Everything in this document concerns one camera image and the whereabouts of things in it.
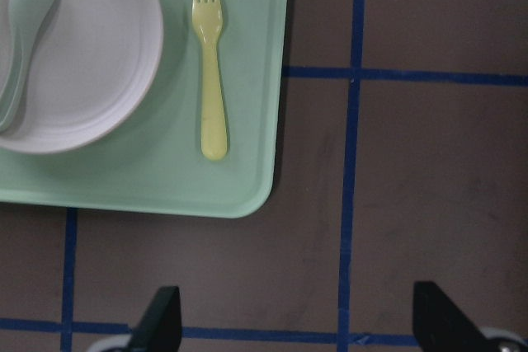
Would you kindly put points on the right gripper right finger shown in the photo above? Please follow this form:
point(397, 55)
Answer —
point(439, 325)

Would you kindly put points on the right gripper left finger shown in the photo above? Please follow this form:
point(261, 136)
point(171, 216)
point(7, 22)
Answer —
point(160, 328)

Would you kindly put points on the white round plate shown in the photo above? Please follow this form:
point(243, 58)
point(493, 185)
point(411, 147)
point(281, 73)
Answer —
point(92, 66)

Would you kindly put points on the yellow plastic fork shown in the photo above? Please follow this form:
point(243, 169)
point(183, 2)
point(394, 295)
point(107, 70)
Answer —
point(207, 21)

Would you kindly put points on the light green tray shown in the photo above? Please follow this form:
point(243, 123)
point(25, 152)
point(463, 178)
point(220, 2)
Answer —
point(152, 161)

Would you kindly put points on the pale green spoon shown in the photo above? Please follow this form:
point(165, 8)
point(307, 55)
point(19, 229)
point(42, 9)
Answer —
point(26, 18)

